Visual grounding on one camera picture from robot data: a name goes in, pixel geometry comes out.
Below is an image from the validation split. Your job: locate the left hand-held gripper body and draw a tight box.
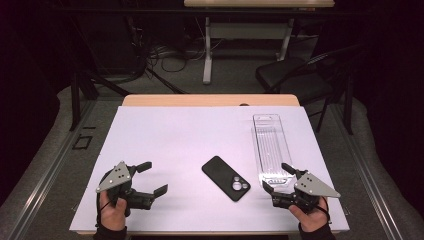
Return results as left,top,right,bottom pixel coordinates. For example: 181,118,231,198
95,161,156,211

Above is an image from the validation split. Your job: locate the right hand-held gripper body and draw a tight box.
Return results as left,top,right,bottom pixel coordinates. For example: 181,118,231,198
271,169,342,214

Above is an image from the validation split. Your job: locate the clear plastic package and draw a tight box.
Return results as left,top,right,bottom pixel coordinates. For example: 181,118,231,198
252,113,298,194

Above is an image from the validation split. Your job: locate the black phone case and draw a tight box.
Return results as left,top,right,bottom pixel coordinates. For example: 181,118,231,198
201,155,252,203

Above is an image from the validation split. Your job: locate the person's right hand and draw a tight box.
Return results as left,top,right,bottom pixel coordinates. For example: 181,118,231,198
288,197,331,233

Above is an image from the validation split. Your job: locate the person's left hand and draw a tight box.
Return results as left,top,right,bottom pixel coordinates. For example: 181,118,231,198
98,191,129,230

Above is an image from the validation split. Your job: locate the black metal stand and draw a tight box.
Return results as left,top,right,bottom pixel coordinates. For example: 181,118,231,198
68,16,131,132

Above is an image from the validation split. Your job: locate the wooden table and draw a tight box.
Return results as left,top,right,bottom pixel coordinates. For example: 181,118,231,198
75,93,344,236

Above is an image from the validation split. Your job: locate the black chair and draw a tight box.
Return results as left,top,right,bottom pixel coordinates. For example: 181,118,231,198
255,43,368,134

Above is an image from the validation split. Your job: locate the white desk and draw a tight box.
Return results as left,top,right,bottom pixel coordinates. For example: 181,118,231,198
183,0,336,85

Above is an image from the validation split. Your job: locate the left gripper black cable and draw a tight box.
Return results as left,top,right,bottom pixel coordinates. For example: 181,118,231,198
95,193,112,229

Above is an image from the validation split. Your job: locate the metal floor rail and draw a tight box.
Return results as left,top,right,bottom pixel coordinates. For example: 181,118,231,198
333,103,403,240
9,99,98,240

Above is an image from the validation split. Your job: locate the bundle of floor cables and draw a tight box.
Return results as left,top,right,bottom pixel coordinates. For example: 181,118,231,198
146,43,208,73

